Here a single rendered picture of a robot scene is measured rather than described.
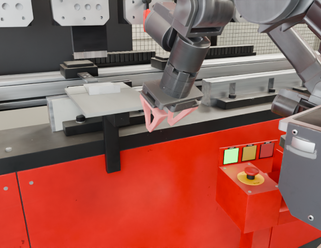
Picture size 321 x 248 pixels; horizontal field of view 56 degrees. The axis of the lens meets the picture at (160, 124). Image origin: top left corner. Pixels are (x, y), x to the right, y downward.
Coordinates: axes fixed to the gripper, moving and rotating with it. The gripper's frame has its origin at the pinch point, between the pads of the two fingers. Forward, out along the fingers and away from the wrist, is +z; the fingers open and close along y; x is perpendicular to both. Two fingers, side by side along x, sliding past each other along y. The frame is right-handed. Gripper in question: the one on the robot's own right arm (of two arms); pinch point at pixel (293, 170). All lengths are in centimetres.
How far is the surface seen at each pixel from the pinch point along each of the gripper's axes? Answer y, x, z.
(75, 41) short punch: 45, 48, -25
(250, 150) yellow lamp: 12.5, 4.6, 0.9
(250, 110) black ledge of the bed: 31.3, -9.2, -0.1
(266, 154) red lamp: 11.5, -1.0, 3.1
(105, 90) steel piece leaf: 31, 43, -16
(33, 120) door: 255, 72, 122
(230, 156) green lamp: 12.9, 11.5, 1.8
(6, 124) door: 248, 97, 118
